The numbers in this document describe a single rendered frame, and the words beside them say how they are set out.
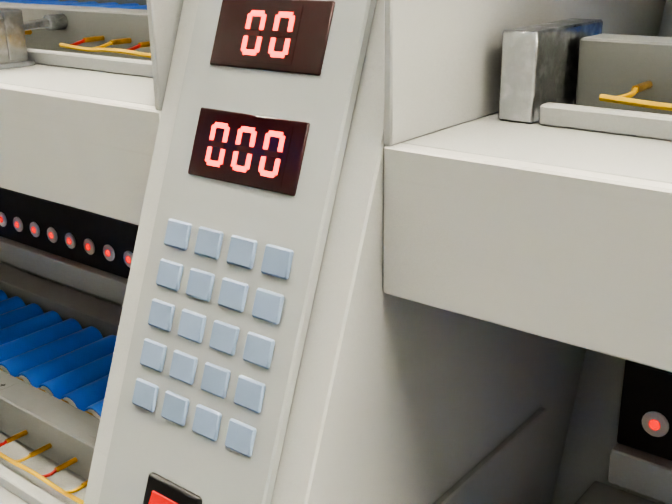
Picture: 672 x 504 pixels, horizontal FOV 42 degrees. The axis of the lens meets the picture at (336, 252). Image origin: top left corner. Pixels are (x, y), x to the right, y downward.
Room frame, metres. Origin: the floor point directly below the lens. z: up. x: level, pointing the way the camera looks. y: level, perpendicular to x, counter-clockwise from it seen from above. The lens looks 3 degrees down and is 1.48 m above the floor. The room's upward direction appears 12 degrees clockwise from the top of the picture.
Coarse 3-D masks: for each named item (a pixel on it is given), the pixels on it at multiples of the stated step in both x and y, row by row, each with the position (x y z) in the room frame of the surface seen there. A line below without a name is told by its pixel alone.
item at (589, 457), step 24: (72, 288) 0.63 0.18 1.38; (600, 360) 0.40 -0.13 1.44; (624, 360) 0.40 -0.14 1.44; (600, 384) 0.40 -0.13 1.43; (576, 408) 0.41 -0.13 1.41; (600, 408) 0.40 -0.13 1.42; (576, 432) 0.41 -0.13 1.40; (600, 432) 0.40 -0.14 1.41; (576, 456) 0.41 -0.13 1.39; (600, 456) 0.40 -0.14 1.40; (576, 480) 0.40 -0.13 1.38; (600, 480) 0.40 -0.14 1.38
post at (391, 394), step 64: (192, 0) 0.30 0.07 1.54; (128, 320) 0.30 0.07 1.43; (320, 320) 0.25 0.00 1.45; (384, 320) 0.26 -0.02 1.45; (448, 320) 0.30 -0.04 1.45; (320, 384) 0.25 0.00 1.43; (384, 384) 0.27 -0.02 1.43; (448, 384) 0.30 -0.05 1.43; (512, 384) 0.35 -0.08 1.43; (576, 384) 0.41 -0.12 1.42; (320, 448) 0.25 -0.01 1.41; (384, 448) 0.28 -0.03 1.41; (448, 448) 0.31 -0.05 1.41
